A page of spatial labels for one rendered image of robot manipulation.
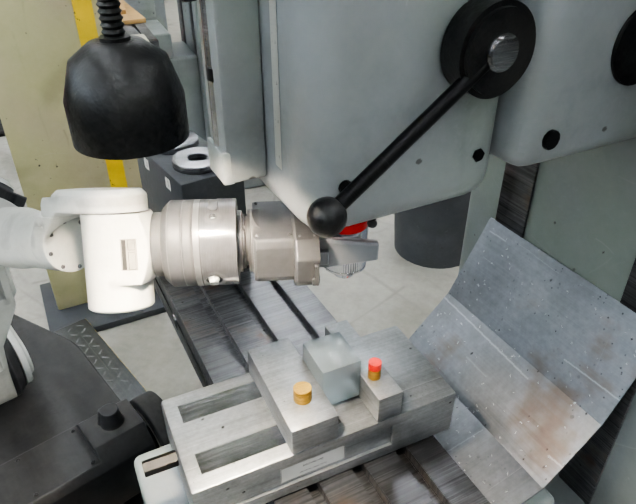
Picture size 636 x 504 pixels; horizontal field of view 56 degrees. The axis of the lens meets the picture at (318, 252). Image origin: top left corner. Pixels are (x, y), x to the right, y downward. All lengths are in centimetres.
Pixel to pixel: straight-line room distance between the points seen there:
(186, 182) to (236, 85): 57
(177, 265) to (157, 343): 185
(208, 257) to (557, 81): 34
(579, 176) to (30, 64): 180
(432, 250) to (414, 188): 223
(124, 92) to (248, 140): 17
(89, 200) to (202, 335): 44
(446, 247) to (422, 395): 196
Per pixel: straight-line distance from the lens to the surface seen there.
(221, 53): 48
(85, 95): 37
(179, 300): 108
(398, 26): 45
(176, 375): 228
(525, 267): 96
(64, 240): 69
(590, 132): 60
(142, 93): 37
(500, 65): 47
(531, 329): 94
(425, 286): 267
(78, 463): 132
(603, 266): 88
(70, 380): 152
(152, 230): 60
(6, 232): 74
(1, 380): 136
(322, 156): 45
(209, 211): 59
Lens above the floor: 157
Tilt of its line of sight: 33 degrees down
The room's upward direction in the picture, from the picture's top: straight up
